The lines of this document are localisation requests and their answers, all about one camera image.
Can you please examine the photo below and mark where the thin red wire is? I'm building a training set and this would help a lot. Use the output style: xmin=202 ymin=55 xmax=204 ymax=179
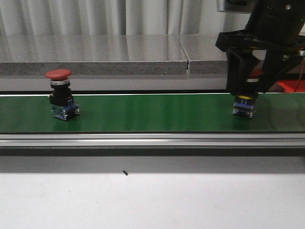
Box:
xmin=293 ymin=64 xmax=305 ymax=93

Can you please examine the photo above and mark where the grey stone counter slab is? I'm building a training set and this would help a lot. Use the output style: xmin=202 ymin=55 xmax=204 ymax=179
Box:
xmin=0 ymin=35 xmax=188 ymax=75

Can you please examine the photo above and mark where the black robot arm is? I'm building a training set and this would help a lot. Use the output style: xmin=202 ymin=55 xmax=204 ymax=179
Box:
xmin=215 ymin=0 xmax=305 ymax=95

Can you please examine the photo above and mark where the grey pleated curtain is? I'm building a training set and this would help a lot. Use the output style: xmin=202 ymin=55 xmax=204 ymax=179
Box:
xmin=0 ymin=0 xmax=249 ymax=36

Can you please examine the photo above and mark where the red mushroom push button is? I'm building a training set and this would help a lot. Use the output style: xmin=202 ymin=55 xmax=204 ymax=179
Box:
xmin=45 ymin=69 xmax=80 ymax=121

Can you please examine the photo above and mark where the red plate tray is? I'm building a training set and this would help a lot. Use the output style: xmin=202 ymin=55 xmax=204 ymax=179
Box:
xmin=278 ymin=80 xmax=305 ymax=93

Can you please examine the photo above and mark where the green conveyor belt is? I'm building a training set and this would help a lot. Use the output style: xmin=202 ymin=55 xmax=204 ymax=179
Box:
xmin=0 ymin=94 xmax=305 ymax=133

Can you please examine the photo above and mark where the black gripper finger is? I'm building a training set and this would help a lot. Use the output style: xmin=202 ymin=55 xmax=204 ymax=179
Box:
xmin=226 ymin=49 xmax=260 ymax=95
xmin=258 ymin=50 xmax=303 ymax=93

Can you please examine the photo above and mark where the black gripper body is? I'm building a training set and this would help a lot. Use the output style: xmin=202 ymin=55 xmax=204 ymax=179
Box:
xmin=215 ymin=30 xmax=305 ymax=52

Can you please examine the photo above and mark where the aluminium conveyor side rail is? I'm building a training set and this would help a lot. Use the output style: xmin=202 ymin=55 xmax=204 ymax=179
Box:
xmin=0 ymin=133 xmax=305 ymax=148

